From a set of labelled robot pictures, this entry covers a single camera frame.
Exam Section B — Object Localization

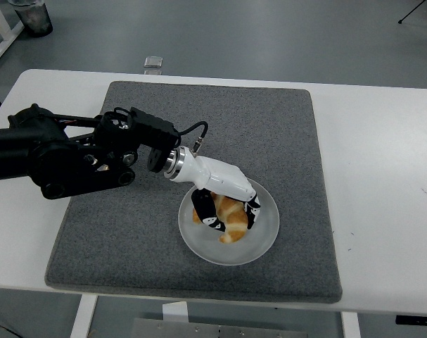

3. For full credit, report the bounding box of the black floor cable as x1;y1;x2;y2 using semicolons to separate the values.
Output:
0;319;20;338

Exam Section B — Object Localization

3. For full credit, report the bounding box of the white table bracket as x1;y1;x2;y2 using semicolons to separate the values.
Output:
162;301;189;323

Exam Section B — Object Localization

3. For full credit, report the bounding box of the white table leg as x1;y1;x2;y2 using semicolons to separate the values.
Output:
340;311;362;338
69;294;98;338

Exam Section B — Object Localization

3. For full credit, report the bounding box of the white table frame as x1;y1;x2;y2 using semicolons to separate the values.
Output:
0;0;26;70

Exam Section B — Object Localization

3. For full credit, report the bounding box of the white and black hand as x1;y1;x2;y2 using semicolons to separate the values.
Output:
170;149;262;233

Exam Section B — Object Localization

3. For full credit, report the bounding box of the grey felt mat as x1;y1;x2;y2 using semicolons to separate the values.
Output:
44;80;343;304

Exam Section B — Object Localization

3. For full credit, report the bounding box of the pale grey round plate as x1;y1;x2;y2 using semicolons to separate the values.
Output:
178;177;281;266

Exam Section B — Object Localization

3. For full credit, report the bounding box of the black tripod leg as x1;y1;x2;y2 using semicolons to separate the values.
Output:
397;0;427;25

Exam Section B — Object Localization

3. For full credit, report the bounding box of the black waste bin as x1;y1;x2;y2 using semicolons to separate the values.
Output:
7;0;54;38

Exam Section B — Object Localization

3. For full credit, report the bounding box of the black table control box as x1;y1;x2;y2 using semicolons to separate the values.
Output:
395;315;427;327

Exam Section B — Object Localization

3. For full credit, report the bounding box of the golden croissant bread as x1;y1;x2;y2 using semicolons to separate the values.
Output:
192;192;250;244

